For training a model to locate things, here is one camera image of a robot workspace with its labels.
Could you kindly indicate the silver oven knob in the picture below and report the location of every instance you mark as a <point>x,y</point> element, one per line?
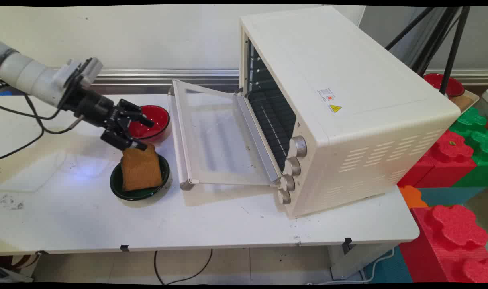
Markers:
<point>284,196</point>
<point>293,166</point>
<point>299,146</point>
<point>287,182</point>

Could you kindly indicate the large red foam block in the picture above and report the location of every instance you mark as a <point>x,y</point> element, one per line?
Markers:
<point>452,245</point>

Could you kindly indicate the red bowl with black rim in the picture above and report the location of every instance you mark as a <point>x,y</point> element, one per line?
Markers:
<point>154,124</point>

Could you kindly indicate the dark green bowl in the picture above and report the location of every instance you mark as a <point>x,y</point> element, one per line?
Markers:
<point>139,180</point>

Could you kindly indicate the brown toast slice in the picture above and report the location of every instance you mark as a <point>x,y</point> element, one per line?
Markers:
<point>141,169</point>

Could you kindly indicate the green foam block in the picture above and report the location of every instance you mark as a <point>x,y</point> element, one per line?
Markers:
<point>474,140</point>

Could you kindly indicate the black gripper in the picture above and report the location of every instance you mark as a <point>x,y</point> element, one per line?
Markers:
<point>92,106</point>

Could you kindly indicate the orange foam piece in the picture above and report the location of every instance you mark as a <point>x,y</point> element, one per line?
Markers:
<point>412,197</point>

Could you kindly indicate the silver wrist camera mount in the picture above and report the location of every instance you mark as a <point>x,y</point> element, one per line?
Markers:
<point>80,72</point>

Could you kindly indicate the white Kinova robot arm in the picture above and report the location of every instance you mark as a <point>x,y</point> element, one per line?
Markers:
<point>25,76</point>

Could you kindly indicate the cream toaster oven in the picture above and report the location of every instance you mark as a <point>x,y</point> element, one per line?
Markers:
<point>348,104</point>

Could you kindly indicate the black tripod legs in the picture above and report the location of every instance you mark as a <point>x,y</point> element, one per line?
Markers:
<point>436,36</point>

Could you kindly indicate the cardboard box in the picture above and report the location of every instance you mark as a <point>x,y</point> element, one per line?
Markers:
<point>466,100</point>

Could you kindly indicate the red bowl in box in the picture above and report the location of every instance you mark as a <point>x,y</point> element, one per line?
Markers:
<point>445,84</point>

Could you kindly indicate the aluminium wall rail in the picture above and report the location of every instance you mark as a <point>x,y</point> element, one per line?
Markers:
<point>167,75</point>

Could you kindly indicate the glass oven door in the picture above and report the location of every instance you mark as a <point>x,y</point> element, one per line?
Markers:
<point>219,136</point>

